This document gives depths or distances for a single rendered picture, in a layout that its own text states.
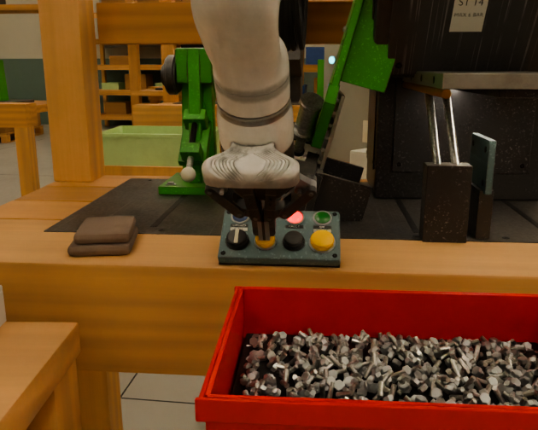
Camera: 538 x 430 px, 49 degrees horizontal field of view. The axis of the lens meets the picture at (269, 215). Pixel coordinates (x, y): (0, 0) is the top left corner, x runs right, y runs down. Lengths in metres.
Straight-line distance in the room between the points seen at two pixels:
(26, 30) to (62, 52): 11.18
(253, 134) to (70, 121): 0.88
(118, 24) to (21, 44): 11.19
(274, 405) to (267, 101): 0.26
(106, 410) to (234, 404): 1.21
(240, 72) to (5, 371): 0.37
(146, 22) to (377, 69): 0.66
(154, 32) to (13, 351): 0.91
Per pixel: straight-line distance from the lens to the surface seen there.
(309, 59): 7.90
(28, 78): 12.57
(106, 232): 0.79
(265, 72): 0.51
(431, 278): 0.73
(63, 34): 1.39
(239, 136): 0.56
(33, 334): 0.71
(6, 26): 12.77
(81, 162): 1.40
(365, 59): 0.92
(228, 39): 0.48
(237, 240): 0.72
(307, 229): 0.74
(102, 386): 1.58
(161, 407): 2.15
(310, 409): 0.42
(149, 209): 1.02
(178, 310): 0.75
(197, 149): 1.09
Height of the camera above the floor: 1.14
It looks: 14 degrees down
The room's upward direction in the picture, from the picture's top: straight up
